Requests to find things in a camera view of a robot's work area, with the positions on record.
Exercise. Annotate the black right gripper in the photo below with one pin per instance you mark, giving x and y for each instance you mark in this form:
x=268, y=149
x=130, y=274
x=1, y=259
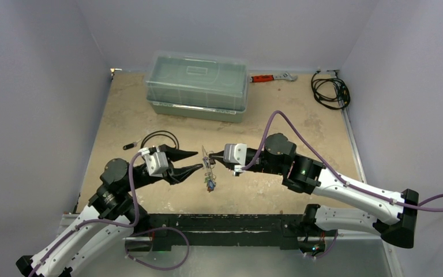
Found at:
x=222, y=155

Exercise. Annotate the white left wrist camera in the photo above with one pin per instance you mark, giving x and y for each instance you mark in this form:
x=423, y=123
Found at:
x=155, y=160

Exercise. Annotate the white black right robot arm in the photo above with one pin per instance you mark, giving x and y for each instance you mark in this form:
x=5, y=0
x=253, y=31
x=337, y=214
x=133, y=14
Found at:
x=381, y=212

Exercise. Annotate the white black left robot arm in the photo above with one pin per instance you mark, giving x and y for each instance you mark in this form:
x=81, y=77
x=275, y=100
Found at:
x=113, y=208

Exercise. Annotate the green clear-lid storage box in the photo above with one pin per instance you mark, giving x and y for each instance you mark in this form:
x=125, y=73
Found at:
x=198, y=86

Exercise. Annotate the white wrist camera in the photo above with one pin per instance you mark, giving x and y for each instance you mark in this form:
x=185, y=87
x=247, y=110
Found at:
x=234, y=157
x=155, y=160

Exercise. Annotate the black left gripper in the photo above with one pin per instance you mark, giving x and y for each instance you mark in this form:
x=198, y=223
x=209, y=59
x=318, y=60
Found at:
x=173, y=173

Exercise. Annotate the metal keyring plate with keys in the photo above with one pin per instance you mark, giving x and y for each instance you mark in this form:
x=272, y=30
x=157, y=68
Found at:
x=209, y=163

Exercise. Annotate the red handled adjustable wrench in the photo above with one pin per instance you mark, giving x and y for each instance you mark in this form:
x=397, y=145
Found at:
x=273, y=77

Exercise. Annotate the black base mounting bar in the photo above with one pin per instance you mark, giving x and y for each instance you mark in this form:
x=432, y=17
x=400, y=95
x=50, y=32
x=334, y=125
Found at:
x=284, y=231

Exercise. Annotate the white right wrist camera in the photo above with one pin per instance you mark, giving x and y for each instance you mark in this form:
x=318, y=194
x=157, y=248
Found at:
x=234, y=157

